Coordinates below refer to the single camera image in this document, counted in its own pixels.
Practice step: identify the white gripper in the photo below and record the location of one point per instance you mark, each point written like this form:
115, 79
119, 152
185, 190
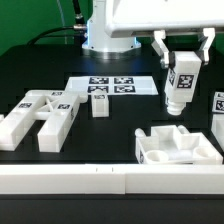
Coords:
126, 18

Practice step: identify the white chair seat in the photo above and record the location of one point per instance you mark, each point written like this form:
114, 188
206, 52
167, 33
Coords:
172, 144

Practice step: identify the white tagged block right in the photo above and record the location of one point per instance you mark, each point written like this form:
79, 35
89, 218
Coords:
218, 102

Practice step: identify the white part right edge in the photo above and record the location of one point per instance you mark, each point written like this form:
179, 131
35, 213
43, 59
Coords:
217, 128

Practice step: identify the white marker base plate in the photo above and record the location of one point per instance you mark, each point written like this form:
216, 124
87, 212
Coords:
113, 85

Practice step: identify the white chair back frame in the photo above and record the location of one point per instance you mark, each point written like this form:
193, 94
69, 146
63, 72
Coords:
57, 109

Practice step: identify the white front rail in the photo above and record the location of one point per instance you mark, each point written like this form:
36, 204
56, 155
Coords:
111, 179

